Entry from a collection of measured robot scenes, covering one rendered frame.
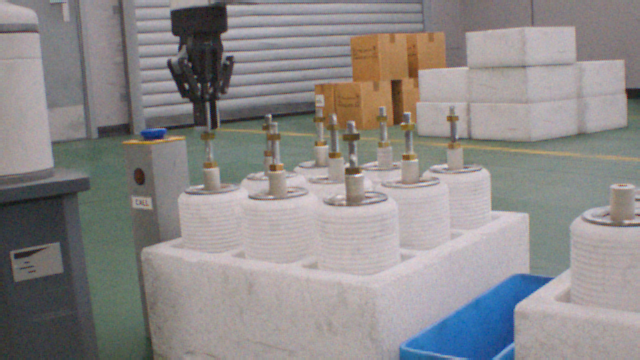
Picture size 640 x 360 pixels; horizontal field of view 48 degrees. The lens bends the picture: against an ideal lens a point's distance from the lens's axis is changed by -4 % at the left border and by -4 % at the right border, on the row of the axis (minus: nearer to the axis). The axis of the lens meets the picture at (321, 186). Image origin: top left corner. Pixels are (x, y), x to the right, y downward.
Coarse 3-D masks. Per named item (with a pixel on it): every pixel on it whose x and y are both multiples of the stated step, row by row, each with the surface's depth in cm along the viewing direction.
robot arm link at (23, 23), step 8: (0, 0) 84; (0, 8) 81; (8, 8) 81; (16, 8) 82; (24, 8) 83; (0, 16) 80; (8, 16) 81; (16, 16) 81; (24, 16) 82; (32, 16) 84; (0, 24) 80; (8, 24) 81; (16, 24) 82; (24, 24) 82; (32, 24) 84; (0, 32) 81; (8, 32) 81; (16, 32) 82; (24, 32) 83; (32, 32) 84
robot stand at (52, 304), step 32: (0, 192) 80; (32, 192) 82; (64, 192) 84; (0, 224) 81; (32, 224) 83; (64, 224) 85; (0, 256) 81; (32, 256) 83; (64, 256) 85; (0, 288) 82; (32, 288) 83; (64, 288) 86; (0, 320) 83; (32, 320) 84; (64, 320) 86; (0, 352) 83; (32, 352) 84; (64, 352) 86; (96, 352) 90
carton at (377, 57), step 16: (352, 48) 494; (368, 48) 480; (384, 48) 474; (400, 48) 482; (352, 64) 496; (368, 64) 483; (384, 64) 475; (400, 64) 483; (352, 80) 499; (368, 80) 485
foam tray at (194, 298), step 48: (480, 240) 94; (528, 240) 106; (192, 288) 95; (240, 288) 89; (288, 288) 84; (336, 288) 79; (384, 288) 77; (432, 288) 85; (480, 288) 95; (192, 336) 96; (240, 336) 90; (288, 336) 85; (336, 336) 81; (384, 336) 78
